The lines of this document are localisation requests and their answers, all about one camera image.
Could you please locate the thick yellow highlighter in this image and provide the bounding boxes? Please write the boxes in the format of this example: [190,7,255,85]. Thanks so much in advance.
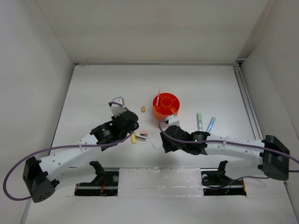
[131,134,137,144]

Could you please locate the pale green white highlighter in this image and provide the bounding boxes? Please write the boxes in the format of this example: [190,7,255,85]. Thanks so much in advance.
[197,112,203,131]

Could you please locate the pink highlighter pen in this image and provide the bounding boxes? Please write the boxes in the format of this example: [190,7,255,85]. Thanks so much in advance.
[156,89,161,106]

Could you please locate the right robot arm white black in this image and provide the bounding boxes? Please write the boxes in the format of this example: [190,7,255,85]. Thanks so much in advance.
[160,125,290,184]

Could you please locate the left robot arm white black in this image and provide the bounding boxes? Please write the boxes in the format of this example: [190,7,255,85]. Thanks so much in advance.
[23,111,139,203]

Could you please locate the pink white stapler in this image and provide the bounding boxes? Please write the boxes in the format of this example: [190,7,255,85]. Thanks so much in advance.
[135,131,148,141]

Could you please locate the orange round divided container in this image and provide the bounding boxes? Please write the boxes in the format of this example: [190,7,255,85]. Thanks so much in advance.
[152,92,180,120]

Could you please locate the blue utility knife pen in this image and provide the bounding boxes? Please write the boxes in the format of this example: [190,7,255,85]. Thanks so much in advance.
[206,117,216,133]

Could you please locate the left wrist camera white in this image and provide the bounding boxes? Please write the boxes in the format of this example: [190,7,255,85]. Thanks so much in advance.
[108,96,126,117]

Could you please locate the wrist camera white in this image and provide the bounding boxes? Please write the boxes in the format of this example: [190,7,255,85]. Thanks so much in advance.
[108,96,126,117]
[164,114,180,127]

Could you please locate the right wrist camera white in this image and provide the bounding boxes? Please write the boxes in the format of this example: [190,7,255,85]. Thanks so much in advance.
[164,114,180,127]

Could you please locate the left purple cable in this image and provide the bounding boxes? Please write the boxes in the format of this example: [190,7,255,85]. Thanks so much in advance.
[2,101,131,201]

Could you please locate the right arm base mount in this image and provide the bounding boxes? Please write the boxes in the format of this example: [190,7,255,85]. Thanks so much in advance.
[201,161,247,196]

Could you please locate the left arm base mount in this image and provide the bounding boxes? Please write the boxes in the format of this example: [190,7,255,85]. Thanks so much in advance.
[74,161,119,196]

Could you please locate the aluminium rail right side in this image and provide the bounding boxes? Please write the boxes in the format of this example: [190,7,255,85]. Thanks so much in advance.
[233,61,260,138]

